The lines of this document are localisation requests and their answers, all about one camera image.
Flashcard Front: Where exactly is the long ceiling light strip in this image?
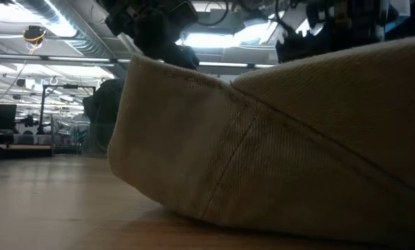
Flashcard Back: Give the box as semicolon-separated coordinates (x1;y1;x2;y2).
198;61;277;69
47;56;111;63

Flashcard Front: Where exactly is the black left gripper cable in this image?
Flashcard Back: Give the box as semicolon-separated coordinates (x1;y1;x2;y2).
195;0;230;28

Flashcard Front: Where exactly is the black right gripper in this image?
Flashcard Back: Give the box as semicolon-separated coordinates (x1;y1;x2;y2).
275;0;401;64

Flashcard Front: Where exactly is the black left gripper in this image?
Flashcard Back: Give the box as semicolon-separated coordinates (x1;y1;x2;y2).
97;0;170;38

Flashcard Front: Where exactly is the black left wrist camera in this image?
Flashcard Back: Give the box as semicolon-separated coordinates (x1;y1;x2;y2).
167;0;200;32

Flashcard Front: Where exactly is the silver ventilation duct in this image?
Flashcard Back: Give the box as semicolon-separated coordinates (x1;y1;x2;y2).
14;0;131;60

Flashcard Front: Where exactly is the khaki cap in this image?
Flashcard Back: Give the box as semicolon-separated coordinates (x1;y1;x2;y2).
107;33;415;249

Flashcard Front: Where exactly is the black aluminium table frame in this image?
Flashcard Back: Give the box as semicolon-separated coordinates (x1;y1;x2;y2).
0;144;55;161

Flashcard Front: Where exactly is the black metal stand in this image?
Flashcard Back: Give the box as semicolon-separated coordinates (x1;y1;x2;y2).
36;84;97;135

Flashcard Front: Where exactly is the yellow black ceiling cord reel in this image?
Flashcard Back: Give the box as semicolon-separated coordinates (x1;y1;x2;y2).
22;24;48;45

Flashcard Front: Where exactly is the black monitor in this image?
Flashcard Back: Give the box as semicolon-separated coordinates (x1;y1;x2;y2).
0;103;17;132

